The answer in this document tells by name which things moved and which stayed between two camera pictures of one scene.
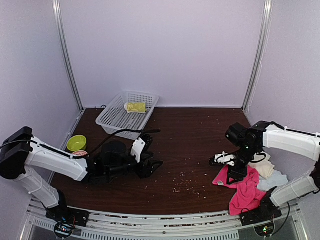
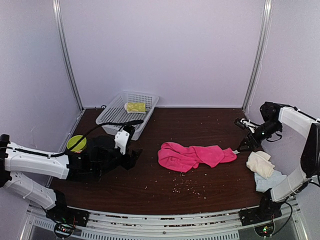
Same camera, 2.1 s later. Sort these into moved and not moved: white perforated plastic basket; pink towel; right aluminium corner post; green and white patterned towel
Moved: pink towel
Not moved: green and white patterned towel; white perforated plastic basket; right aluminium corner post
